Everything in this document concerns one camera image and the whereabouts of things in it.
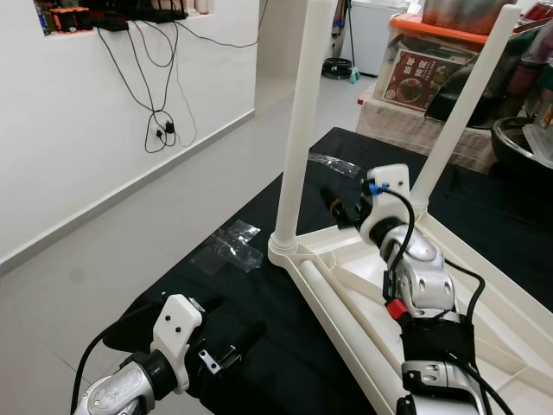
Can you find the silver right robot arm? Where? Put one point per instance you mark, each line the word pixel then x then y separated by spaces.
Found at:
pixel 423 294

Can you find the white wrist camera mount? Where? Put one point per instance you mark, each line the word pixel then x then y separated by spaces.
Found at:
pixel 389 194
pixel 180 333

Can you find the black tablecloth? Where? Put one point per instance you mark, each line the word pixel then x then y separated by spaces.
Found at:
pixel 268 294

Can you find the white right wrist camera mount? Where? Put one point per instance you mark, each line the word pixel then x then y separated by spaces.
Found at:
pixel 389 194

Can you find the beige patterned bench cloth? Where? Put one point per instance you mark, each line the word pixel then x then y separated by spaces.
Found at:
pixel 397 125

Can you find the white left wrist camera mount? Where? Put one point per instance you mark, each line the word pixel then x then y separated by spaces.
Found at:
pixel 180 333

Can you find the cross-shaped clear tape piece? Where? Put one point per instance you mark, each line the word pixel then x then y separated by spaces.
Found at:
pixel 233 246

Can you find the clear tape strip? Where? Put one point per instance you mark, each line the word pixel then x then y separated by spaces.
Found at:
pixel 328 164

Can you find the black bag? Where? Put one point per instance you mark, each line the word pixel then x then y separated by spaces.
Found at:
pixel 449 97

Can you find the white plastic table top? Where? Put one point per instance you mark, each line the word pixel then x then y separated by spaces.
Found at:
pixel 346 285

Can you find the brown basin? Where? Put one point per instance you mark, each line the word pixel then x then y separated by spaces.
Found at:
pixel 458 10

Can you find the black wok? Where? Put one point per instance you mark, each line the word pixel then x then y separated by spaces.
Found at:
pixel 523 143

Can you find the mop with teal head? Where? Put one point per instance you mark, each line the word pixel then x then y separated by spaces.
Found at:
pixel 352 73

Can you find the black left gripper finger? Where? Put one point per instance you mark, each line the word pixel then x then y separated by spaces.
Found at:
pixel 209 303
pixel 247 341

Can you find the black round floor object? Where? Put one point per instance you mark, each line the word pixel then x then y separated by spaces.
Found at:
pixel 337 67

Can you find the storage box with orange lid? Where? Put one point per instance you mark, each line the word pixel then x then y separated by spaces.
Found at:
pixel 415 73

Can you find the white cabinet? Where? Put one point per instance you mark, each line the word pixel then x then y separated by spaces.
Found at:
pixel 371 30

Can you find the black power adapter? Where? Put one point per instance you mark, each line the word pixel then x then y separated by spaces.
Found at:
pixel 168 128

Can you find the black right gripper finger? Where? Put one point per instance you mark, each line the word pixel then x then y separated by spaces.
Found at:
pixel 333 205

